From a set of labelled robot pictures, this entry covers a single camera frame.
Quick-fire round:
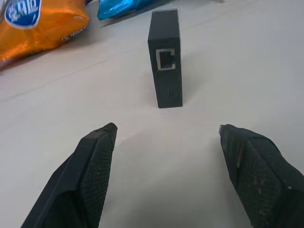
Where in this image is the small black Ethernet box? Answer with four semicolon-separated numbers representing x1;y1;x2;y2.
147;9;184;109

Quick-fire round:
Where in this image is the blue foil snack bag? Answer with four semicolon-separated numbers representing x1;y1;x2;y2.
97;0;172;21

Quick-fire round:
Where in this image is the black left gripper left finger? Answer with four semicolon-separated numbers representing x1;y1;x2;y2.
20;122;118;228

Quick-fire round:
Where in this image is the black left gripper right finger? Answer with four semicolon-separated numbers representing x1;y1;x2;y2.
218;123;304;228

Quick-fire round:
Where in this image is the orange snack bag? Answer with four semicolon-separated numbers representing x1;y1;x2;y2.
0;0;90;68

